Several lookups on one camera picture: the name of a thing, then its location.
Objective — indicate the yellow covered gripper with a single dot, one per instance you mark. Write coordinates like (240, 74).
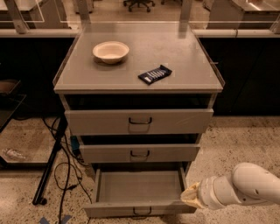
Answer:
(206, 192)

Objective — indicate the grey bottom drawer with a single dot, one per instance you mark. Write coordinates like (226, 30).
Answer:
(138, 193)

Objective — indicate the grey drawer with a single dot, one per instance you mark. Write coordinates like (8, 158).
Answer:
(138, 193)
(124, 153)
(138, 121)

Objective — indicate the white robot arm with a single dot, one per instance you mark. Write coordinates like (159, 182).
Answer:
(246, 185)

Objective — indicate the grey top drawer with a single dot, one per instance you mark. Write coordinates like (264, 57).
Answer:
(138, 121)

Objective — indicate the grey middle drawer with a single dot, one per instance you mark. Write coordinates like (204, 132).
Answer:
(124, 153)

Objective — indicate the grey drawer cabinet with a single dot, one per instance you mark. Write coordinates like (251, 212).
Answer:
(86, 83)

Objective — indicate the dark blue snack packet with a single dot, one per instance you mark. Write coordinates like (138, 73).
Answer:
(155, 75)

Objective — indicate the black tripod leg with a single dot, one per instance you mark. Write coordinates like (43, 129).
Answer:
(38, 198)

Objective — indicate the white paper bowl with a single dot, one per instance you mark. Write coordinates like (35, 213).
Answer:
(111, 52)

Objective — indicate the clear plastic bottle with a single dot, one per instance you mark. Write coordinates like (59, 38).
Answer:
(13, 154)

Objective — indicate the black office chair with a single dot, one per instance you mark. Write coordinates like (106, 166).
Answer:
(131, 3)

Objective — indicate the dark side table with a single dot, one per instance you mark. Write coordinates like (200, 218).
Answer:
(9, 100)

